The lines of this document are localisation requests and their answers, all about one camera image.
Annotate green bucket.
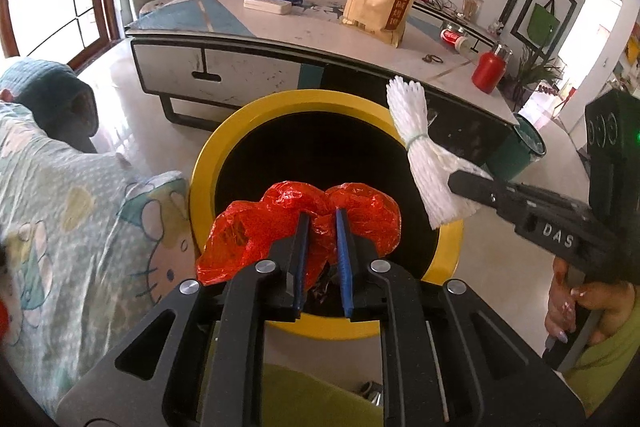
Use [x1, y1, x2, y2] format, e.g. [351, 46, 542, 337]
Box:
[487, 112, 547, 182]

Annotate red-labelled jar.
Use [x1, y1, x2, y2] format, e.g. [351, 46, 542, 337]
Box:
[440, 22, 473, 55]

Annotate red thermos bottle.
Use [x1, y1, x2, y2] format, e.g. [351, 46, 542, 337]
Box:
[471, 43, 513, 94]

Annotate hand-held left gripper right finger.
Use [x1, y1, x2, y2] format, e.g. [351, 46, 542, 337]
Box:
[335, 208, 586, 427]

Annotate teal quilted sofa cover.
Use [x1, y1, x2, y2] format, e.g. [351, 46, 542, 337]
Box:
[0, 59, 98, 152]

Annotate cartoon cat printed blanket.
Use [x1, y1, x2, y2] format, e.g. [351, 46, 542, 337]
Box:
[0, 99, 201, 418]

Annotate red plastic bag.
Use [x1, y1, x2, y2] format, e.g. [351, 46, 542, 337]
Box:
[196, 180, 402, 293]

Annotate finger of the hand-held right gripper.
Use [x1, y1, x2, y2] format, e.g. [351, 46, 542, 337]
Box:
[448, 169, 511, 210]

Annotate person's right hand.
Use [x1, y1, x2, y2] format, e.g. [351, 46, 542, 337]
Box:
[545, 257, 638, 348]

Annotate white string bundle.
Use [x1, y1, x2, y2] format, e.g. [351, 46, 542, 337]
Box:
[386, 76, 493, 229]

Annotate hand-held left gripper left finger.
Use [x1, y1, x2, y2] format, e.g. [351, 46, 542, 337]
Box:
[57, 211, 313, 427]

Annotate green tote bag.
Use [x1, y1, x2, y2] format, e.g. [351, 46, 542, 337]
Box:
[528, 0, 561, 48]

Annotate coffee table with drawers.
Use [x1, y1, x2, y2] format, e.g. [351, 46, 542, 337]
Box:
[124, 0, 521, 152]

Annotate person's lime green clothing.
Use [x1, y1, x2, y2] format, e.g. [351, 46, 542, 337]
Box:
[260, 362, 386, 427]

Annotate white power strip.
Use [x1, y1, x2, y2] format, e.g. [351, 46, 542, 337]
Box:
[243, 0, 292, 15]

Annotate black bin with yellow rim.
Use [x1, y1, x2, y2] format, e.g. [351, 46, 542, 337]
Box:
[189, 89, 463, 342]

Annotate potted plant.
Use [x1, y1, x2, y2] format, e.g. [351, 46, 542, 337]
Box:
[500, 44, 566, 108]

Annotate person's right forearm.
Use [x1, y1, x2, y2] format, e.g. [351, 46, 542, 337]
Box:
[562, 307, 640, 418]

